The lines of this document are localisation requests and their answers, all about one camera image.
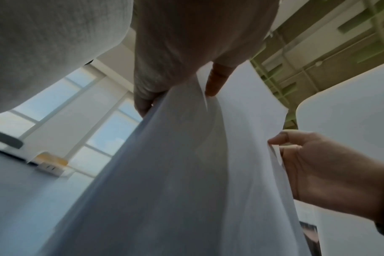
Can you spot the dark green chair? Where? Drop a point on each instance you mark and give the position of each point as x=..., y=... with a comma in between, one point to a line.
x=5, y=140

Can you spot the grey felt pillar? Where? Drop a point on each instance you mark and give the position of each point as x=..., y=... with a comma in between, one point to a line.
x=46, y=45

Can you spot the person's right hand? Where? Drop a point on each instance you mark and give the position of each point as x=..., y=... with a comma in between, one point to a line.
x=331, y=175

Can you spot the yellow chair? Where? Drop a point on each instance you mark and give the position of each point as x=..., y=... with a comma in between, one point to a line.
x=54, y=158

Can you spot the aligned white paper stack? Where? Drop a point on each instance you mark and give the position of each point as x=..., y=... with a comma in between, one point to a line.
x=179, y=175

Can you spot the narrow window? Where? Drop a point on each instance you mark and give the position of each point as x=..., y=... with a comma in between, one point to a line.
x=46, y=100

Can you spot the white power strip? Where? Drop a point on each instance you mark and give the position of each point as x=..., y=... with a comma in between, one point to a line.
x=49, y=168

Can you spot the large framed window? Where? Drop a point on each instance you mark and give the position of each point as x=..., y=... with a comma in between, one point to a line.
x=113, y=132

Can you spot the person's left hand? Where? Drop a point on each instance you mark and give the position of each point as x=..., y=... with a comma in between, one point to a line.
x=195, y=32

